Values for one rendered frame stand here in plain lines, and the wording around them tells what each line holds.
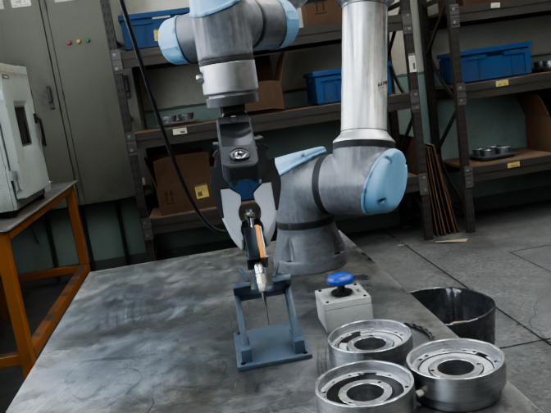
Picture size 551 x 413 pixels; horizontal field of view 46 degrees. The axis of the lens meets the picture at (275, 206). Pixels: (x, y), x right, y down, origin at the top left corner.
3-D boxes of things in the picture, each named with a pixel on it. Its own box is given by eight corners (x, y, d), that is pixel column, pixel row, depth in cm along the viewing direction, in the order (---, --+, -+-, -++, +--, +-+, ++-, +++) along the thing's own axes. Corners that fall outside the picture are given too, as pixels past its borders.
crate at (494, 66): (507, 76, 472) (505, 45, 468) (534, 74, 435) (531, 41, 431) (439, 86, 467) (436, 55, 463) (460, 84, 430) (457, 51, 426)
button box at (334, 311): (375, 325, 94) (371, 293, 93) (327, 333, 93) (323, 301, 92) (361, 307, 102) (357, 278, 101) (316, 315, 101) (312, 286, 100)
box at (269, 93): (296, 109, 415) (288, 48, 408) (216, 121, 410) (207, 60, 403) (286, 108, 456) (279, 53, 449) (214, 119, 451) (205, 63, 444)
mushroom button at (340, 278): (359, 307, 95) (355, 275, 94) (333, 312, 94) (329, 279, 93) (352, 299, 99) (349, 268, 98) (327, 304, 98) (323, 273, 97)
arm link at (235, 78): (256, 58, 84) (193, 66, 83) (261, 93, 85) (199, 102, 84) (252, 61, 91) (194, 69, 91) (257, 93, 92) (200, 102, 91)
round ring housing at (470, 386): (455, 362, 79) (453, 330, 78) (528, 390, 70) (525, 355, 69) (390, 392, 74) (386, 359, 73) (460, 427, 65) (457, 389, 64)
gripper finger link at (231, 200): (243, 242, 95) (240, 180, 93) (245, 251, 89) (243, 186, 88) (221, 243, 95) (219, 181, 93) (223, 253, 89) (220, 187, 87)
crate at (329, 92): (378, 95, 462) (374, 64, 458) (393, 94, 425) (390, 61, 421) (307, 106, 457) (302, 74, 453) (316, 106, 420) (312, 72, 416)
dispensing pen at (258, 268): (257, 321, 83) (238, 205, 89) (257, 329, 86) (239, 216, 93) (274, 319, 83) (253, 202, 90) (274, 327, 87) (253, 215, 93)
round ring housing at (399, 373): (415, 445, 63) (410, 406, 62) (310, 443, 66) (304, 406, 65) (420, 392, 73) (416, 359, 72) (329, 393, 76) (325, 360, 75)
